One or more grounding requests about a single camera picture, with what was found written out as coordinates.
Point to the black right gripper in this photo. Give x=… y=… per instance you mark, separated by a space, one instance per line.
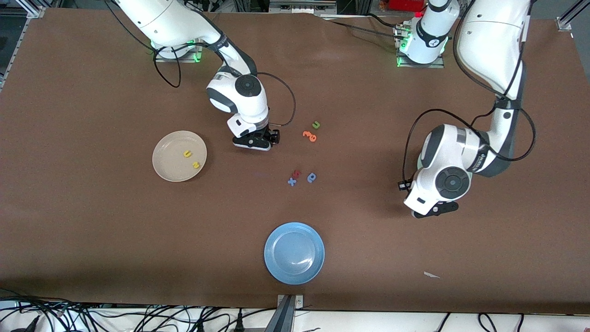
x=266 y=135

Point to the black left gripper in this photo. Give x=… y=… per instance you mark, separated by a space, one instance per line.
x=402 y=188

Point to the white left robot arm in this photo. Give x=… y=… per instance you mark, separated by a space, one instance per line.
x=493 y=37

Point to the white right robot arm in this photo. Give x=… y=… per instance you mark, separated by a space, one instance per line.
x=170 y=18

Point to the blue foam letter a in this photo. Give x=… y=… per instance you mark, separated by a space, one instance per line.
x=311 y=178

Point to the white paper scrap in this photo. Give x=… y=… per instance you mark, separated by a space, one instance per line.
x=429 y=275

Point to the beige round plate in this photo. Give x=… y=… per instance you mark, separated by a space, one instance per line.
x=173 y=161

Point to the blue round plate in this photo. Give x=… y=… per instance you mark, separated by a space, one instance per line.
x=294 y=253

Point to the red box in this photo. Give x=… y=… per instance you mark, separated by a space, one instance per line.
x=405 y=4

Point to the brown table cover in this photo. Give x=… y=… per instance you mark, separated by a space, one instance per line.
x=92 y=221

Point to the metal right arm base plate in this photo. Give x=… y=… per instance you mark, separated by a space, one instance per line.
x=179 y=60

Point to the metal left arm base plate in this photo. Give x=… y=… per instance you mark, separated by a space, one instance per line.
x=440 y=64

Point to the grey metal frame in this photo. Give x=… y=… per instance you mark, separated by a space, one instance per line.
x=299 y=5

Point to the aluminium profile with bracket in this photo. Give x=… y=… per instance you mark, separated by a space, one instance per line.
x=286 y=316

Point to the aluminium corner bracket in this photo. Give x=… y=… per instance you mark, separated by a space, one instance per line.
x=564 y=22
x=34 y=11

